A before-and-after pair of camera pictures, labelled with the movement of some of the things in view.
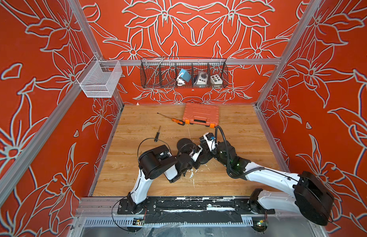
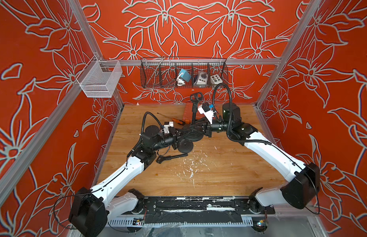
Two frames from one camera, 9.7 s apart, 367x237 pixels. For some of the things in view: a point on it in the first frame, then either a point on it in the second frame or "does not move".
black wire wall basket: x=184 y=72 does not move
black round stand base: x=204 y=156 -> x=191 y=134
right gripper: x=209 y=148 -> x=208 y=131
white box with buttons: x=216 y=81 does not move
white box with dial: x=201 y=79 does not move
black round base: x=185 y=146 does not move
